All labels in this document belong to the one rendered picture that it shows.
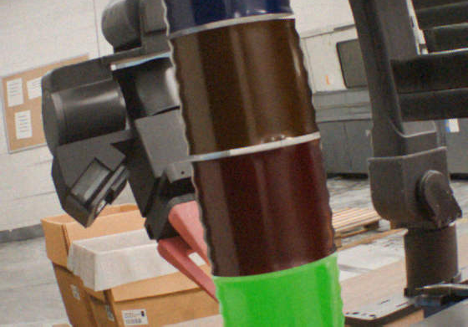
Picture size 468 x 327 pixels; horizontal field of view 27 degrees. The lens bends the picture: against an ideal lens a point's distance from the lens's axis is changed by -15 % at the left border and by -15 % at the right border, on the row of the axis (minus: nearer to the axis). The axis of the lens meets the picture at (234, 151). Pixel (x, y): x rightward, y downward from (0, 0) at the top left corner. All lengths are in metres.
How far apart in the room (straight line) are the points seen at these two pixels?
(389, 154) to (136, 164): 0.25
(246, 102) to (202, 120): 0.01
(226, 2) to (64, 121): 0.53
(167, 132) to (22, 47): 10.63
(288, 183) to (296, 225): 0.01
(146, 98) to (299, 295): 0.55
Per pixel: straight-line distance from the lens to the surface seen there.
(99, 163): 0.81
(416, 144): 0.95
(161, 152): 0.80
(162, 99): 0.84
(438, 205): 0.95
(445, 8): 0.57
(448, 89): 0.52
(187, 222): 0.78
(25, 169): 11.37
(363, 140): 11.12
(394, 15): 0.97
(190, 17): 0.30
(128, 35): 0.85
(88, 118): 0.82
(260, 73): 0.29
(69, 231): 4.56
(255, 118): 0.29
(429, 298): 0.65
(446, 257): 0.98
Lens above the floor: 1.14
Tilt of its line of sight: 3 degrees down
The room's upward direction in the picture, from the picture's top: 10 degrees counter-clockwise
